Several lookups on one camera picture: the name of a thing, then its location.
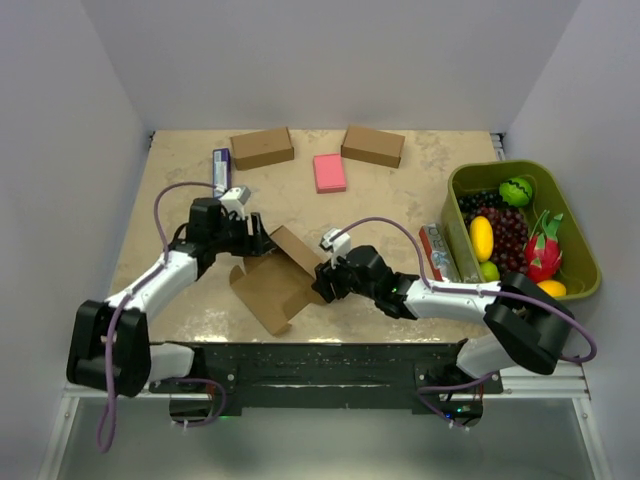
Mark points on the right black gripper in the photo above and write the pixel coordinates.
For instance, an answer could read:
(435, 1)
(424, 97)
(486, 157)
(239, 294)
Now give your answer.
(326, 275)

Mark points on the purple toothpaste box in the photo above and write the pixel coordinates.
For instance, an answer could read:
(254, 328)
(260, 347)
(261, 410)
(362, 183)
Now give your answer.
(221, 171)

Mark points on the folded cardboard box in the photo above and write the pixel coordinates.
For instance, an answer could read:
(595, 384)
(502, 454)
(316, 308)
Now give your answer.
(373, 146)
(262, 148)

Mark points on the green toy lime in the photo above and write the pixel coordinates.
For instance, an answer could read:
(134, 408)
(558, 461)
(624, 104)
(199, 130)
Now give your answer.
(490, 271)

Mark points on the pink sticky note pad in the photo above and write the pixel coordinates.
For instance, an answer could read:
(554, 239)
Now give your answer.
(329, 174)

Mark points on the black grape bunch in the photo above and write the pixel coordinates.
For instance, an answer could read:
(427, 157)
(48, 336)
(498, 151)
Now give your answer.
(485, 199)

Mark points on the pink dragon fruit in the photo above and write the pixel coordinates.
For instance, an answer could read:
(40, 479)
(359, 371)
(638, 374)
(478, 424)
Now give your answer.
(542, 252)

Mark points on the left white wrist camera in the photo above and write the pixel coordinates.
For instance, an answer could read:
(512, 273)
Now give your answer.
(235, 200)

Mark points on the right folded cardboard box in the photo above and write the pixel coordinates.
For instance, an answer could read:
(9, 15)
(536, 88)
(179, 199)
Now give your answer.
(373, 146)

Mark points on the brown cardboard box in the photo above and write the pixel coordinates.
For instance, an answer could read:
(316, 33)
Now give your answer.
(277, 286)

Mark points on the olive green plastic bin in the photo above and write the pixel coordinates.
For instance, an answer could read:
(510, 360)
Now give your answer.
(579, 271)

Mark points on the dark red grape bunch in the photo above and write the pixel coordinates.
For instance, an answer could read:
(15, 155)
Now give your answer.
(511, 234)

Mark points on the red silver snack packet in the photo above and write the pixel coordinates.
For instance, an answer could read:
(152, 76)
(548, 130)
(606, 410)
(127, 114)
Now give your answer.
(438, 254)

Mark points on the aluminium rail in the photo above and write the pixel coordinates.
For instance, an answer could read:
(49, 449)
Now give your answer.
(567, 382)

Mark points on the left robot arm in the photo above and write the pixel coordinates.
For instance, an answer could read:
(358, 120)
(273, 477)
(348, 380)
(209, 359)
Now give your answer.
(110, 348)

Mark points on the left folded cardboard box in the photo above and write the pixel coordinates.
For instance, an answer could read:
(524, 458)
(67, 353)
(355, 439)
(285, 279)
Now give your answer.
(262, 148)

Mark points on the yellow toy lemon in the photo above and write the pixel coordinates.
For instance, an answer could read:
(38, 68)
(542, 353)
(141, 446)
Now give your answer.
(482, 240)

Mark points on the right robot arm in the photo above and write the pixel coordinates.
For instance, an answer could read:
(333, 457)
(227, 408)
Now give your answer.
(528, 327)

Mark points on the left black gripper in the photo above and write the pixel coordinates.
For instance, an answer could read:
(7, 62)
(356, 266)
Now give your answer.
(259, 243)

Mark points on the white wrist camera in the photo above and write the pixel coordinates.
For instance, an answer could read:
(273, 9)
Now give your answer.
(336, 243)
(235, 200)

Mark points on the orange yellow mango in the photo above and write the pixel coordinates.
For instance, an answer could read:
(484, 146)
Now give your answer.
(553, 288)

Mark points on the black base frame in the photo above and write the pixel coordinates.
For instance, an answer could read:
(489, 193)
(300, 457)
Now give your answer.
(232, 377)

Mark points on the green toy melon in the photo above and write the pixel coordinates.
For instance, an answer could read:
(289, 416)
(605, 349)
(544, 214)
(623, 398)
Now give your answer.
(516, 192)

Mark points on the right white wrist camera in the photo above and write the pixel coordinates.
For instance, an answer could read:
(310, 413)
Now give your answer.
(336, 243)

